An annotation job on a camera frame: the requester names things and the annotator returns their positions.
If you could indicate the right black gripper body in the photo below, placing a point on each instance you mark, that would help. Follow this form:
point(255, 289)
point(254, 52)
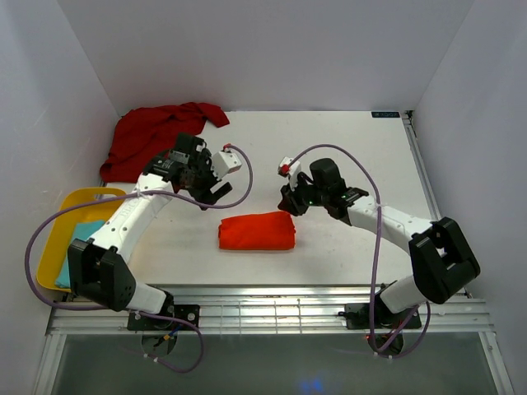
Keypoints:
point(316, 197)

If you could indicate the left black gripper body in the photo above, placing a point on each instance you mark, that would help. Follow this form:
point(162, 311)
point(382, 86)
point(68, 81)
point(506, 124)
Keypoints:
point(202, 169)

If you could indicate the orange t shirt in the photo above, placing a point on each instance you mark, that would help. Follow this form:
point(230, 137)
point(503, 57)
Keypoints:
point(272, 231)

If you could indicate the blue table label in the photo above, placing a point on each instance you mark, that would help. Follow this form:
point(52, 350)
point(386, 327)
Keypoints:
point(385, 114)

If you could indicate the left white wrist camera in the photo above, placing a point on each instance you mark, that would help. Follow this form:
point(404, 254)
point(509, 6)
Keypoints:
point(224, 163)

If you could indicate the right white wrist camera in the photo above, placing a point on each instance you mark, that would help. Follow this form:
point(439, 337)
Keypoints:
point(290, 169)

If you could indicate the dark red t shirt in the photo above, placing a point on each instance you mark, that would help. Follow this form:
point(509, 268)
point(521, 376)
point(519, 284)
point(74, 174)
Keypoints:
point(145, 132)

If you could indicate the aluminium rail frame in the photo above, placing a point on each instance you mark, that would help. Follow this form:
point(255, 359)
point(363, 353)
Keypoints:
point(272, 327)

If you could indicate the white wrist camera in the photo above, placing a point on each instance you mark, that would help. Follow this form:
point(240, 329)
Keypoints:
point(224, 163)
point(290, 169)

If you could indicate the yellow plastic tray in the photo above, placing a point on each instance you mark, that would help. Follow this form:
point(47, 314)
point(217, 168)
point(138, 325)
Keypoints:
point(52, 271)

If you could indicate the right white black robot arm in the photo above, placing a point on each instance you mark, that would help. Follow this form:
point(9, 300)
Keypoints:
point(442, 261)

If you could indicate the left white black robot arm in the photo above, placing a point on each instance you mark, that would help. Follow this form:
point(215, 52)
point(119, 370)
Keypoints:
point(98, 266)

